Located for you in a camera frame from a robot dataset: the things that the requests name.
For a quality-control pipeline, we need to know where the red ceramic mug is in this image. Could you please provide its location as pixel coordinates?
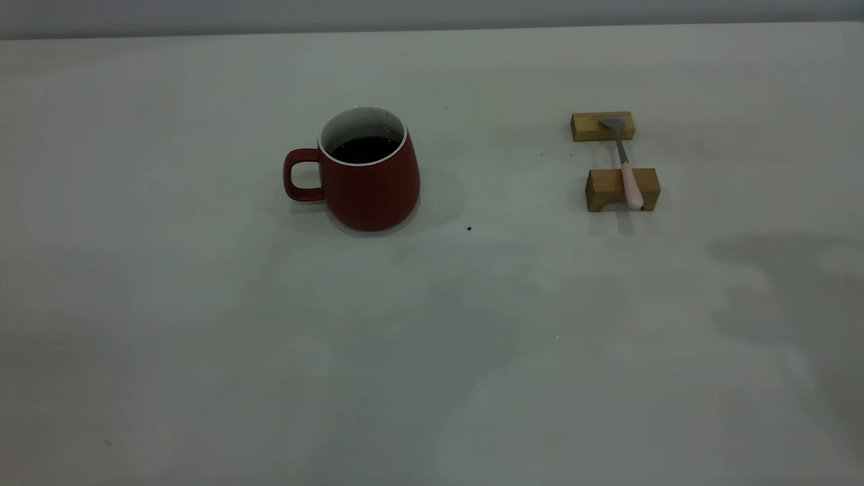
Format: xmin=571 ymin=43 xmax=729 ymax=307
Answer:
xmin=283 ymin=105 xmax=421 ymax=233

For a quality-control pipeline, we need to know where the pink-handled metal spoon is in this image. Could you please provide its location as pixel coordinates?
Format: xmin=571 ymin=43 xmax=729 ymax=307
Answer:
xmin=598 ymin=116 xmax=645 ymax=210

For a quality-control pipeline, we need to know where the arched wooden block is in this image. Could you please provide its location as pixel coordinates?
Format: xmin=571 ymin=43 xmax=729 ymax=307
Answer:
xmin=585 ymin=168 xmax=662 ymax=213

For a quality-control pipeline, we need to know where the flat rectangular wooden block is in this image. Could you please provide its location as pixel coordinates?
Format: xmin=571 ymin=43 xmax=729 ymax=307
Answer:
xmin=570 ymin=111 xmax=636 ymax=142

